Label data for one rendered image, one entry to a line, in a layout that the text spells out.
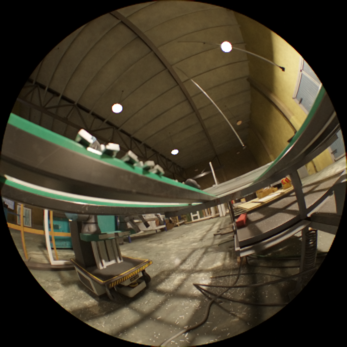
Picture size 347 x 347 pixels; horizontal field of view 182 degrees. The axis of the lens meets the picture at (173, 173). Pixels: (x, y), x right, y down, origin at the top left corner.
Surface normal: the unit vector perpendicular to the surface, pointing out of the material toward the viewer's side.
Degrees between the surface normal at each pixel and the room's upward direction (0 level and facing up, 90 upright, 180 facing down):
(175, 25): 180
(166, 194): 90
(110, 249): 90
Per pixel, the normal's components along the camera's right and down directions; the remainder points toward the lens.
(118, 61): 0.21, 0.90
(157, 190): 0.85, -0.36
